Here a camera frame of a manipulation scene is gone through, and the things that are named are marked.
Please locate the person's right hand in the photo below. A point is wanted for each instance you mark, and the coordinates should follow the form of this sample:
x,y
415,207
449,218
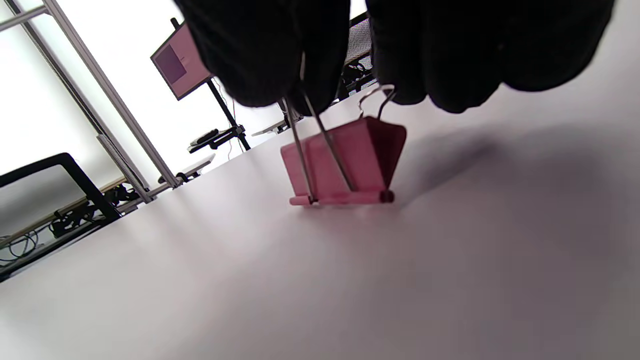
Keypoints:
x,y
475,45

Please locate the pink binder clip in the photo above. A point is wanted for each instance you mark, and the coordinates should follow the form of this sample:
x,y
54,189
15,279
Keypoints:
x,y
350,155

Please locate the black mesh armrest office chair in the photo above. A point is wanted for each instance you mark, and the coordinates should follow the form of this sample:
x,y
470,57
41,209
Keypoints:
x,y
360,40

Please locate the flat monitor screen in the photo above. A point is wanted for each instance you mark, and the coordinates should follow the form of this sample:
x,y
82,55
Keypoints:
x,y
177,65

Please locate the white desk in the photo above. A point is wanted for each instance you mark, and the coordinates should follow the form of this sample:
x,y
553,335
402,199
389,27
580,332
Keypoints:
x,y
197,164

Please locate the tall aluminium frame post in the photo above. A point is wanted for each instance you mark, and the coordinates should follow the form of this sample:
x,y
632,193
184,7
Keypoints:
x,y
100,85

